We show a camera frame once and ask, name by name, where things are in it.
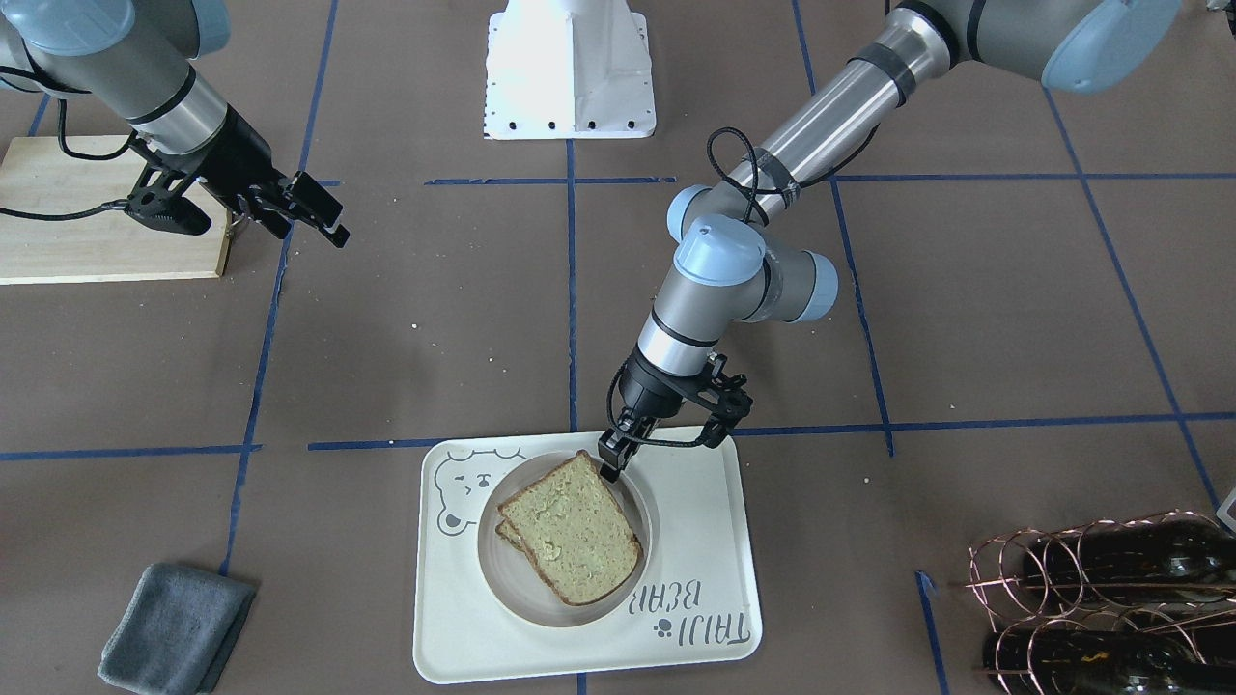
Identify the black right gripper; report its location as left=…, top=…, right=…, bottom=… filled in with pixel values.
left=190, top=108, right=351, bottom=249

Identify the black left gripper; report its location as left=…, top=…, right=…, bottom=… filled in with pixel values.
left=599, top=352, right=696, bottom=484

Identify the bread slice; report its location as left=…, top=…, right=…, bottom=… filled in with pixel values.
left=497, top=450, right=644, bottom=606
left=494, top=519, right=527, bottom=554

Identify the white round plate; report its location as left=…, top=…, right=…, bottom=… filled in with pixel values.
left=477, top=450, right=654, bottom=628

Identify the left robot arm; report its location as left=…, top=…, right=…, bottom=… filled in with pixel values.
left=599, top=1, right=1180, bottom=481

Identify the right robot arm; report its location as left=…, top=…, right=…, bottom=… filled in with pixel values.
left=2, top=1, right=350, bottom=247

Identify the white bear tray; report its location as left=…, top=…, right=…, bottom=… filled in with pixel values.
left=413, top=432, right=763, bottom=683

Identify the wooden cutting board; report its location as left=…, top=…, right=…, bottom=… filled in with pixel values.
left=1, top=137, right=231, bottom=284

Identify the grey folded cloth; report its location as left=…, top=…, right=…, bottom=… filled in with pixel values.
left=98, top=563, right=257, bottom=694

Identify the dark wine bottle lower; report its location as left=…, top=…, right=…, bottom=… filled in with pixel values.
left=983, top=627, right=1235, bottom=694

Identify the dark wine bottle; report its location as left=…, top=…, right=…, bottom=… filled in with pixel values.
left=1018, top=514, right=1235, bottom=606
left=983, top=627, right=1235, bottom=694

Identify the dark wine bottle upper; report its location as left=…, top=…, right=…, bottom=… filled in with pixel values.
left=1018, top=514, right=1235, bottom=606

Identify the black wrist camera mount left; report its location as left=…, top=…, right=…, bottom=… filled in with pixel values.
left=672, top=352, right=753, bottom=449

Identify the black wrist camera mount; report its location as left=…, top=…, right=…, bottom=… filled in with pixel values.
left=124, top=139, right=211, bottom=235
left=672, top=352, right=753, bottom=449

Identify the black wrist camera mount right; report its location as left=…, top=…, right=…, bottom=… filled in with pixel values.
left=124, top=139, right=211, bottom=235

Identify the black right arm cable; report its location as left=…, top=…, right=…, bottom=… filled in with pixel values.
left=0, top=68, right=136, bottom=223

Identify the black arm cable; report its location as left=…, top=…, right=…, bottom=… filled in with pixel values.
left=0, top=68, right=136, bottom=223
left=705, top=127, right=802, bottom=228

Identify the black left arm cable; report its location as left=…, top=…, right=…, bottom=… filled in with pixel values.
left=705, top=127, right=802, bottom=228

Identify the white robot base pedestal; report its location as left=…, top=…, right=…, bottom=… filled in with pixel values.
left=483, top=1, right=658, bottom=141

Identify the copper wire bottle rack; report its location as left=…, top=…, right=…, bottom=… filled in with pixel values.
left=967, top=511, right=1234, bottom=668

